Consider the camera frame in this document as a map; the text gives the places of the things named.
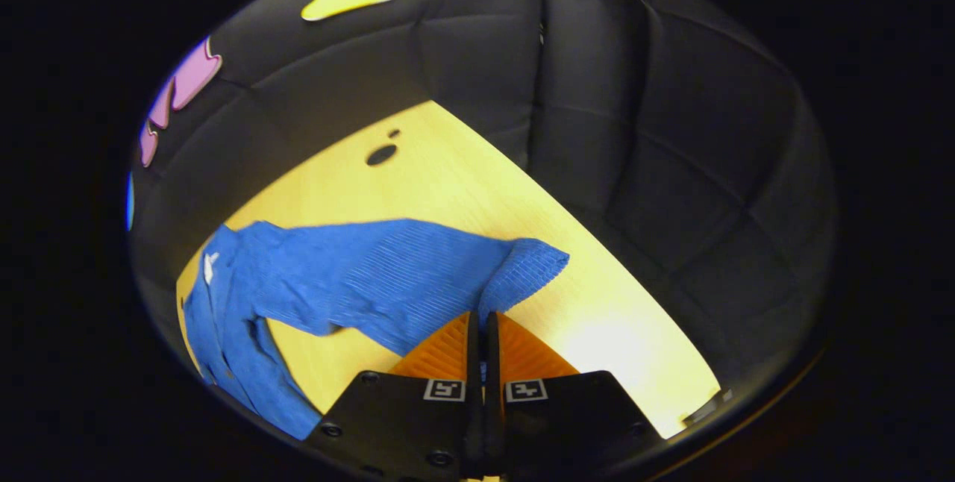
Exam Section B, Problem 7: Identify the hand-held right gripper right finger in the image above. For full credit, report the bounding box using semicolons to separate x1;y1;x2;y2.
485;310;665;479

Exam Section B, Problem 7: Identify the blue button shirt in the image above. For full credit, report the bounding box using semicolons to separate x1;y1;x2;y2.
183;218;572;442

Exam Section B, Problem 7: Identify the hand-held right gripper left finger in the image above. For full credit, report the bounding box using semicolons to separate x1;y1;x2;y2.
306;310;482;479

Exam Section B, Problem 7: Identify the black backdrop cloth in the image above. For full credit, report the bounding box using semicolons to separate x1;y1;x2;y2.
127;0;840;438

